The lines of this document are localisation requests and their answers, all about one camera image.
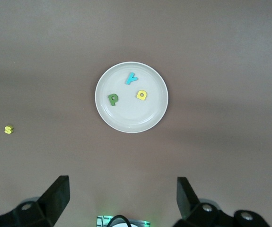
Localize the beige brown plate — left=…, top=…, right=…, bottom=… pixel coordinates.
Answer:
left=95, top=61, right=169, bottom=133

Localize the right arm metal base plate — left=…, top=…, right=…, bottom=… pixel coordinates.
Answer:
left=96, top=214, right=150, bottom=227

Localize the brown table cover sheet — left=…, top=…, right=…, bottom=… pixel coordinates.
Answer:
left=0, top=0, right=272, bottom=227

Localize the green letter b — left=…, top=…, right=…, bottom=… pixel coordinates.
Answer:
left=107, top=93, right=119, bottom=106

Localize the yellow letter a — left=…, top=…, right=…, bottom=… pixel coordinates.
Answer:
left=136, top=89, right=148, bottom=101

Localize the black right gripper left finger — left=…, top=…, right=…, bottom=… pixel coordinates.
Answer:
left=0, top=175, right=70, bottom=227

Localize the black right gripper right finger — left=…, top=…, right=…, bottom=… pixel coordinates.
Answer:
left=173, top=177, right=272, bottom=227

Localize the teal letter y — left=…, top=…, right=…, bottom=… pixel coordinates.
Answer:
left=125, top=72, right=139, bottom=85

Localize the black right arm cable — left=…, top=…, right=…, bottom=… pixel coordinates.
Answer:
left=107, top=214, right=132, bottom=227

